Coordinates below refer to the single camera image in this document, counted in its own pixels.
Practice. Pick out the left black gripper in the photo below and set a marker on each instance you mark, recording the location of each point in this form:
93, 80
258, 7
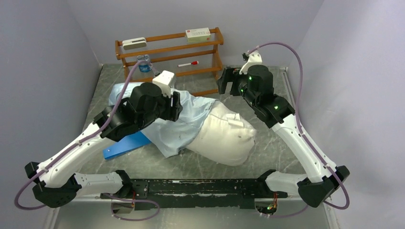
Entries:
173, 112

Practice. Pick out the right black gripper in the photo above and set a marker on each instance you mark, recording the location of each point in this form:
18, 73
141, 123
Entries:
230, 74

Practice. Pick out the light blue pillowcase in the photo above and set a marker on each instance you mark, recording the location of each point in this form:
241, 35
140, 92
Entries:
170, 137

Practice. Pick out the white pillow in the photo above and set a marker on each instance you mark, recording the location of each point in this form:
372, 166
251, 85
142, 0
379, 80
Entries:
225, 137

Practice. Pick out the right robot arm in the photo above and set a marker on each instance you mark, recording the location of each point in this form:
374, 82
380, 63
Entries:
322, 177

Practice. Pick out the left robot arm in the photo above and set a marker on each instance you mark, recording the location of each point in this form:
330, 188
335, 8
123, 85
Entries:
57, 181

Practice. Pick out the wooden shelf rack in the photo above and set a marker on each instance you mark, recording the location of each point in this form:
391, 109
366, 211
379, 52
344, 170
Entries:
167, 51

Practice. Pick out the red capped white marker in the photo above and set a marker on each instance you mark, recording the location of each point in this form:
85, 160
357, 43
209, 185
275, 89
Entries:
188, 64

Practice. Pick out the white box with red label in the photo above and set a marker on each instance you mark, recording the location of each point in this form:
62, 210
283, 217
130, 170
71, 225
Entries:
198, 35

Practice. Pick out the blue flat board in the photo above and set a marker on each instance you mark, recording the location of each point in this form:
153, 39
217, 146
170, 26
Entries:
126, 144

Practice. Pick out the white eraser block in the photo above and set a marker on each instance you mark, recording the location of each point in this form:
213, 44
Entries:
134, 43

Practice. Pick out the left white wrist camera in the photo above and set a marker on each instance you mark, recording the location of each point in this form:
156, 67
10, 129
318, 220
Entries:
165, 81

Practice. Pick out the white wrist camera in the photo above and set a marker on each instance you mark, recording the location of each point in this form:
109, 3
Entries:
165, 81
250, 59

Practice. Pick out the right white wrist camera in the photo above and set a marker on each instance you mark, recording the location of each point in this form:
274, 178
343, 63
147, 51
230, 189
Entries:
250, 59

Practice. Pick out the aluminium table edge rail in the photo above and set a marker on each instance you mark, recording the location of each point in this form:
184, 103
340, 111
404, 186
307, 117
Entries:
284, 73

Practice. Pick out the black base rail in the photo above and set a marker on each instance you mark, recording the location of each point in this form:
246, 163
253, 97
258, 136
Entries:
203, 193

